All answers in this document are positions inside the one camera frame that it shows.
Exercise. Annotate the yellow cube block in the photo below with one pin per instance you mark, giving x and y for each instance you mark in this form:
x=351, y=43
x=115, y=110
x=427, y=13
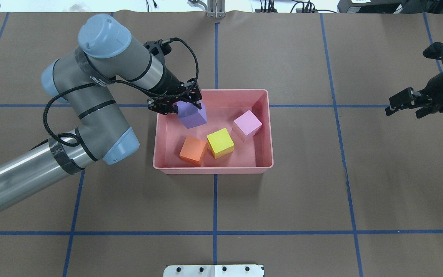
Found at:
x=220, y=143

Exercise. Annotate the metal frame post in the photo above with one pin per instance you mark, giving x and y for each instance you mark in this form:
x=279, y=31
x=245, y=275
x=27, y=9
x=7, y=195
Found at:
x=215, y=8

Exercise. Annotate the orange cube block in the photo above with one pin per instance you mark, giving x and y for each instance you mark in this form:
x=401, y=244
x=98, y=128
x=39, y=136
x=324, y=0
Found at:
x=193, y=151

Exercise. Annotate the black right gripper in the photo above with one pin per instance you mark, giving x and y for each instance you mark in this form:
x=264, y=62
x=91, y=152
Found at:
x=441, y=87

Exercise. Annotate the white metal camera stand base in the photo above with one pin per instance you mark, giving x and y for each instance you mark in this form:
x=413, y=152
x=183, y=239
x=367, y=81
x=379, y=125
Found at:
x=223, y=270

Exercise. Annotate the pink plastic bin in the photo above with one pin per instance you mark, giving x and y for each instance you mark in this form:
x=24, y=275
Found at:
x=254, y=156

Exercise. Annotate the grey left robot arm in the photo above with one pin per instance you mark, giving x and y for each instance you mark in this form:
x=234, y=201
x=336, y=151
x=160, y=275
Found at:
x=83, y=121

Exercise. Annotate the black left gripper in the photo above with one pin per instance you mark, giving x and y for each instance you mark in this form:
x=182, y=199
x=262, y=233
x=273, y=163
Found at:
x=170, y=85

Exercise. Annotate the black equipment on back bench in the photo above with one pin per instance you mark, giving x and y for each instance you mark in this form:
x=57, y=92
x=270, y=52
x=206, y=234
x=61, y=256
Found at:
x=390, y=6

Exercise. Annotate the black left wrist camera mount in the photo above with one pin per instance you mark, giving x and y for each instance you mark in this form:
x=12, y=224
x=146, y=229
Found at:
x=159, y=49

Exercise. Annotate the purple cube block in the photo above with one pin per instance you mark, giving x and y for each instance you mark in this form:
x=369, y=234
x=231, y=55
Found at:
x=190, y=116

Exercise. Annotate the pink cube block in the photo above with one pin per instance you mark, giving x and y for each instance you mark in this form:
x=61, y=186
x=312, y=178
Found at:
x=246, y=125

